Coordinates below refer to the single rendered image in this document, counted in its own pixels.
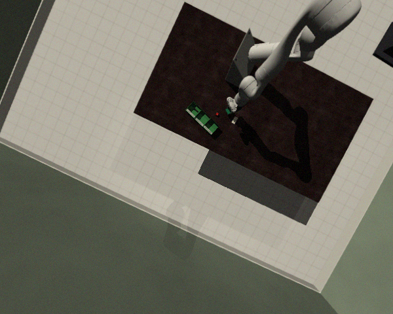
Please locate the green three-compartment bin rack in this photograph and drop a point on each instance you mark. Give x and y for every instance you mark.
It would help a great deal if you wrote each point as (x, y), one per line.
(202, 118)

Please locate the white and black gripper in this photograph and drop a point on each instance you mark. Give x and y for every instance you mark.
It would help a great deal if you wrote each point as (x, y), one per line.
(234, 105)

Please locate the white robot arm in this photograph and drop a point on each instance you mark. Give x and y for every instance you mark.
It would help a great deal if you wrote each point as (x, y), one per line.
(325, 18)

